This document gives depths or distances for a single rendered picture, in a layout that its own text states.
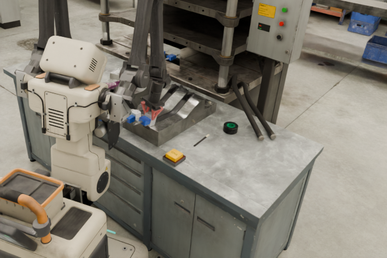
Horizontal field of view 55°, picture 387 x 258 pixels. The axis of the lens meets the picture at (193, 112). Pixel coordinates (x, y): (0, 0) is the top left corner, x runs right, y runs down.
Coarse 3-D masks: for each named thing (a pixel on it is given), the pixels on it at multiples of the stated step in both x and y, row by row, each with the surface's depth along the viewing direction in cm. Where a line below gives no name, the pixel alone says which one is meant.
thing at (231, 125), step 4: (224, 124) 203; (228, 124) 203; (232, 124) 204; (236, 124) 204; (224, 128) 202; (228, 128) 200; (232, 128) 200; (236, 128) 200; (228, 132) 201; (232, 132) 201; (236, 132) 202
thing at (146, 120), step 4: (148, 112) 186; (144, 116) 184; (148, 116) 184; (140, 120) 182; (144, 120) 181; (148, 120) 182; (152, 120) 184; (144, 124) 181; (148, 124) 185; (152, 124) 186
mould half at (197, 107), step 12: (180, 96) 207; (168, 108) 203; (192, 108) 200; (204, 108) 211; (168, 120) 192; (180, 120) 194; (132, 132) 196; (144, 132) 189; (156, 132) 183; (168, 132) 189; (180, 132) 198; (156, 144) 186
